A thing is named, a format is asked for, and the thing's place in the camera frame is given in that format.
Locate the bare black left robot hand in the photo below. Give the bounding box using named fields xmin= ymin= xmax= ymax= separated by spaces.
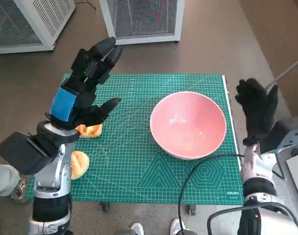
xmin=45 ymin=37 xmax=124 ymax=130

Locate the pink bowl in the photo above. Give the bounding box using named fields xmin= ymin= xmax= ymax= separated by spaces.
xmin=149 ymin=91 xmax=227 ymax=160

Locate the black floor cable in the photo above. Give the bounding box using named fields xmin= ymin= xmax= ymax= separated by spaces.
xmin=74 ymin=0 xmax=97 ymax=10

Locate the person's leg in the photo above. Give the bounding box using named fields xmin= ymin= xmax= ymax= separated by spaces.
xmin=0 ymin=161 xmax=20 ymax=196

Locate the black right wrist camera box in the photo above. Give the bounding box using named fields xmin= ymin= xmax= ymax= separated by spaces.
xmin=258 ymin=117 xmax=298 ymax=154

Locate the large white mesh cabinet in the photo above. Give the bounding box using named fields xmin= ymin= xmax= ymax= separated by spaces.
xmin=0 ymin=0 xmax=76 ymax=55

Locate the thick black robot cable loop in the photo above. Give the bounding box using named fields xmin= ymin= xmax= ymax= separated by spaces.
xmin=207 ymin=205 xmax=298 ymax=235

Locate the person's shoe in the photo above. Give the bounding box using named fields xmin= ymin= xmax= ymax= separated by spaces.
xmin=9 ymin=178 xmax=29 ymax=201

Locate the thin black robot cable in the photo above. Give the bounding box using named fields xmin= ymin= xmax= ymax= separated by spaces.
xmin=177 ymin=153 xmax=244 ymax=235

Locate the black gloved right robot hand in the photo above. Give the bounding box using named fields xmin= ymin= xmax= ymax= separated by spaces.
xmin=234 ymin=77 xmax=279 ymax=145

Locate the white shoe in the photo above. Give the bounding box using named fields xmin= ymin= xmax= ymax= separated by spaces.
xmin=130 ymin=222 xmax=145 ymax=235
xmin=170 ymin=218 xmax=186 ymax=235

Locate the grey chair with caster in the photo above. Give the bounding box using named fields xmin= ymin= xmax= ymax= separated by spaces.
xmin=265 ymin=48 xmax=298 ymax=91

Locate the green cutting mat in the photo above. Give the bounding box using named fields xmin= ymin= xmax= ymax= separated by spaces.
xmin=24 ymin=73 xmax=244 ymax=205

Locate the small white mesh cabinet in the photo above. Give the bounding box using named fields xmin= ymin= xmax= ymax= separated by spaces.
xmin=99 ymin=0 xmax=185 ymax=46

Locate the long toy bread loaf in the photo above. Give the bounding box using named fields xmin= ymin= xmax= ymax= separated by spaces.
xmin=75 ymin=123 xmax=103 ymax=139

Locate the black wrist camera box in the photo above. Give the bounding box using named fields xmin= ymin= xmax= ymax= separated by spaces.
xmin=0 ymin=131 xmax=58 ymax=175
xmin=258 ymin=117 xmax=298 ymax=154

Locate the round toy bread bun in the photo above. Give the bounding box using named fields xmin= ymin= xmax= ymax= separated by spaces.
xmin=70 ymin=150 xmax=90 ymax=181

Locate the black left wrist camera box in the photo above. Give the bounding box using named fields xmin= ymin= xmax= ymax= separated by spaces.
xmin=0 ymin=131 xmax=58 ymax=175

